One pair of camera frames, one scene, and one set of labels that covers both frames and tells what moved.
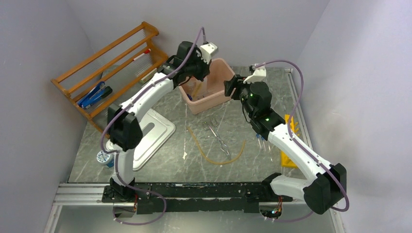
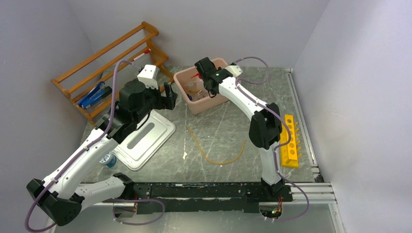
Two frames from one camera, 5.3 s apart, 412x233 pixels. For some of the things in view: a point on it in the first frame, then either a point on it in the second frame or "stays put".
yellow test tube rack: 286,161 stays put
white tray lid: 156,129 stays put
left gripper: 207,68 -> 167,102
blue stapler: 94,95 stays put
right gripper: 230,85 -> 219,69
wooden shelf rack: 95,82 stays put
